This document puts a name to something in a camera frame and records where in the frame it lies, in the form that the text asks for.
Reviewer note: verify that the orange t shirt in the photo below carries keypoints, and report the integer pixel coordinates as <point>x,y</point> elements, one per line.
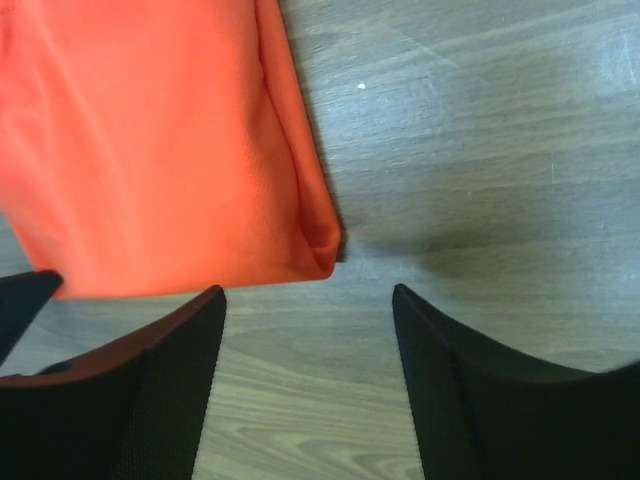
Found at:
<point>159,147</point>

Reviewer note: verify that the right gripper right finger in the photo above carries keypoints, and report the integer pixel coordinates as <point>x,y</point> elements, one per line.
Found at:
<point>484,410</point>

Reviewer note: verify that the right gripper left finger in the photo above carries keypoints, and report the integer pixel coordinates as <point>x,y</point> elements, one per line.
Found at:
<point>133,408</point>

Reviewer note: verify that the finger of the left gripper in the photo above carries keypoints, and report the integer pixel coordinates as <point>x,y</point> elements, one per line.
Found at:
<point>22,297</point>

